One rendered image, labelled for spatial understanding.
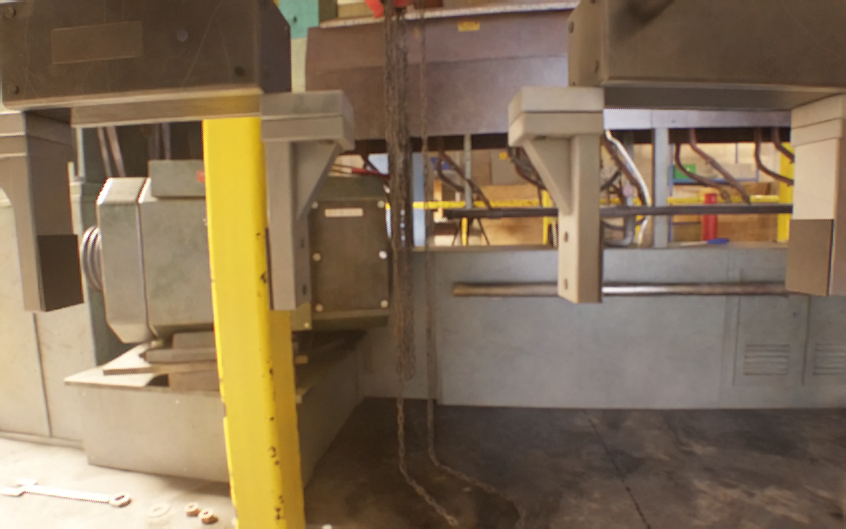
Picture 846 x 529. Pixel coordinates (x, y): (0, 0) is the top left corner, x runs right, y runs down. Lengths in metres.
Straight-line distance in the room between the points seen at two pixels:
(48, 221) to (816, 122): 0.41
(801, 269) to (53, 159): 0.41
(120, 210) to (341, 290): 0.59
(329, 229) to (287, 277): 0.92
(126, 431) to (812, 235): 1.50
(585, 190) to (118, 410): 1.41
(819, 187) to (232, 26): 0.30
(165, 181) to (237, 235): 0.50
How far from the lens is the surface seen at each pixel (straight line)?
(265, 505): 0.88
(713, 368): 1.83
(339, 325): 1.20
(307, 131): 0.20
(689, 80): 0.23
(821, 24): 0.28
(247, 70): 0.21
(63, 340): 1.70
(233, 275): 0.75
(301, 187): 0.21
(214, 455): 1.34
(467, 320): 1.57
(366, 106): 1.69
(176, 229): 1.19
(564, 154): 0.21
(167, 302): 1.22
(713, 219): 2.19
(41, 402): 1.84
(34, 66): 0.27
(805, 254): 0.29
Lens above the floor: 0.69
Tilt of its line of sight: 5 degrees down
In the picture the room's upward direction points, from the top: 1 degrees counter-clockwise
